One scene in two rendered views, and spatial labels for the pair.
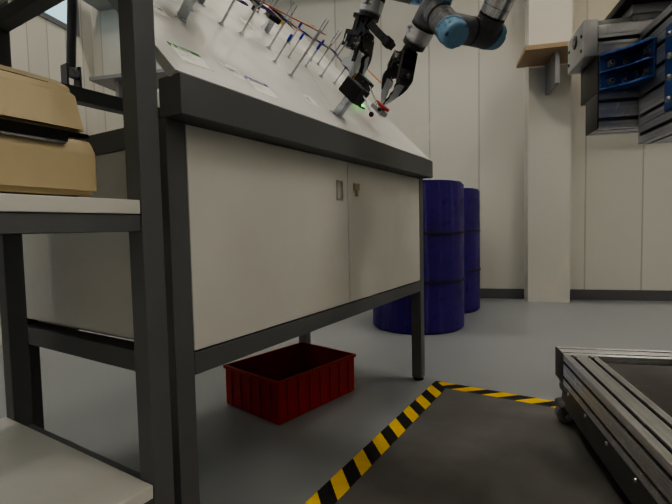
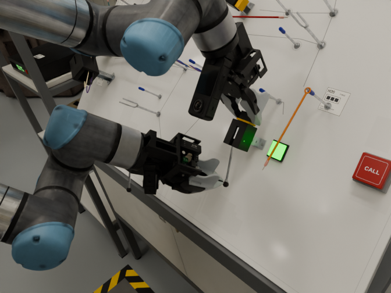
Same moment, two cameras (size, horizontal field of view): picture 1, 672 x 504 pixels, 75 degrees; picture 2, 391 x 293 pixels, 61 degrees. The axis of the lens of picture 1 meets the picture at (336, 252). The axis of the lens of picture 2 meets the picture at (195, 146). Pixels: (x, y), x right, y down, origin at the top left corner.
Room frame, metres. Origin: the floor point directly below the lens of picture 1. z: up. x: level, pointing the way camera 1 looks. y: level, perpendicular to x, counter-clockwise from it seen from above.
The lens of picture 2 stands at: (1.64, -0.68, 1.50)
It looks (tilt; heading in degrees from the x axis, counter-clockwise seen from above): 34 degrees down; 113
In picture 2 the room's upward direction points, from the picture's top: 12 degrees counter-clockwise
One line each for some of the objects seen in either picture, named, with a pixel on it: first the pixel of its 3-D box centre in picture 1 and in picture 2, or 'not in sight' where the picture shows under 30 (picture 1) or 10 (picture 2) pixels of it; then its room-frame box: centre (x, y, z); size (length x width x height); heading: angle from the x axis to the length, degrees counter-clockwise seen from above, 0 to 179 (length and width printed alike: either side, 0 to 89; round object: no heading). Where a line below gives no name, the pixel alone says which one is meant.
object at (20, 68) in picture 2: not in sight; (56, 56); (0.55, 0.54, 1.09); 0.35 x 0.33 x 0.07; 148
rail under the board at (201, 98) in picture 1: (351, 148); (157, 197); (1.21, -0.05, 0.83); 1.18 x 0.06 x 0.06; 148
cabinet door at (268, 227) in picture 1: (285, 235); (135, 207); (0.99, 0.11, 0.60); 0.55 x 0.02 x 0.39; 148
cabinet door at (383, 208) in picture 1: (388, 231); (237, 293); (1.46, -0.18, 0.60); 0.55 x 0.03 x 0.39; 148
